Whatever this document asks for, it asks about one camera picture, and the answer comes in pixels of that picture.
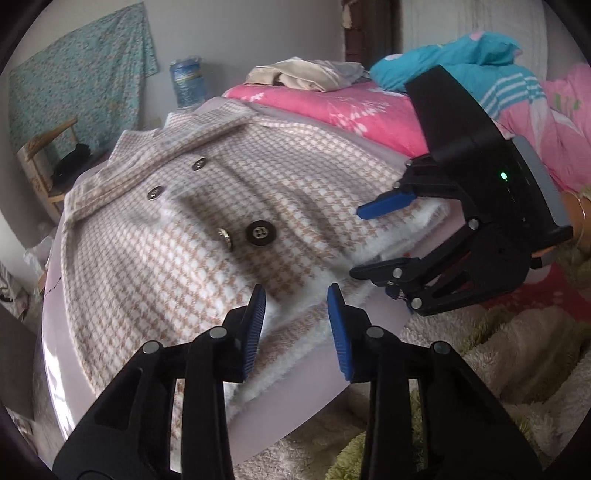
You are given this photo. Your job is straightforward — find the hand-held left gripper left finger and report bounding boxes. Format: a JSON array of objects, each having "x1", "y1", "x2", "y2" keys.
[{"x1": 53, "y1": 284, "x2": 267, "y2": 480}]

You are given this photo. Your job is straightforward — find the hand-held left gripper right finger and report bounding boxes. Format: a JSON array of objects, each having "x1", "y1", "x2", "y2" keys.
[{"x1": 327, "y1": 282, "x2": 543, "y2": 480}]

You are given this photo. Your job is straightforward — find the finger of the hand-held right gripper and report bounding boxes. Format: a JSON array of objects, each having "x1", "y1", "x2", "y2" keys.
[
  {"x1": 349, "y1": 222, "x2": 529, "y2": 317},
  {"x1": 356, "y1": 154, "x2": 462, "y2": 220}
]

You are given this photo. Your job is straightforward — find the beige houndstooth coat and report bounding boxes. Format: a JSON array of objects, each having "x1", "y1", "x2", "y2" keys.
[{"x1": 60, "y1": 99, "x2": 451, "y2": 444}]

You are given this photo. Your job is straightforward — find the person's right forearm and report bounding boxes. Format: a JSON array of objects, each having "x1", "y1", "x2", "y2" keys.
[{"x1": 558, "y1": 185, "x2": 591, "y2": 259}]

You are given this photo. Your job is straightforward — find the light pink printed quilt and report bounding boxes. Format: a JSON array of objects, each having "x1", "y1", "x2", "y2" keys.
[{"x1": 496, "y1": 62, "x2": 591, "y2": 192}]

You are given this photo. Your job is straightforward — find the pink floral blanket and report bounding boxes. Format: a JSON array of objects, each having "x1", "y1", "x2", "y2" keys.
[{"x1": 222, "y1": 83, "x2": 561, "y2": 319}]

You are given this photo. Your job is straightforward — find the teal quilt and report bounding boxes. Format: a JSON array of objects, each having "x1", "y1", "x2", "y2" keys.
[{"x1": 369, "y1": 31, "x2": 548, "y2": 118}]

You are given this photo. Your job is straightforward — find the light grey garment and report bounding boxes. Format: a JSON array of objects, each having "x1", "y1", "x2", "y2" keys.
[{"x1": 330, "y1": 60, "x2": 370, "y2": 86}]

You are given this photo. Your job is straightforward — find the beige garment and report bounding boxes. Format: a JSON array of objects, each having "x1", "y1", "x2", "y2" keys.
[{"x1": 244, "y1": 58, "x2": 345, "y2": 93}]

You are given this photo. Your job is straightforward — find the brown wooden door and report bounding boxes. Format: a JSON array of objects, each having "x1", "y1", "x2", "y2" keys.
[{"x1": 344, "y1": 0, "x2": 402, "y2": 70}]

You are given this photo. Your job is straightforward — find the large water bottle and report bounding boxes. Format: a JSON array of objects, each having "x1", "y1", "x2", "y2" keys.
[{"x1": 169, "y1": 56, "x2": 207, "y2": 112}]

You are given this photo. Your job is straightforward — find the black cloth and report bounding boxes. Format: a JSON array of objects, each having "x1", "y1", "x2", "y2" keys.
[{"x1": 52, "y1": 143, "x2": 92, "y2": 181}]

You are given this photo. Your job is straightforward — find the wooden chair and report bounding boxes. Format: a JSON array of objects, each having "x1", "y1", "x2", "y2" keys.
[{"x1": 17, "y1": 115, "x2": 93, "y2": 227}]

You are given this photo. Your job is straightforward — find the teal floral wall cloth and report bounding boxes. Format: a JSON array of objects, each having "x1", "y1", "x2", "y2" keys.
[{"x1": 9, "y1": 1, "x2": 158, "y2": 160}]

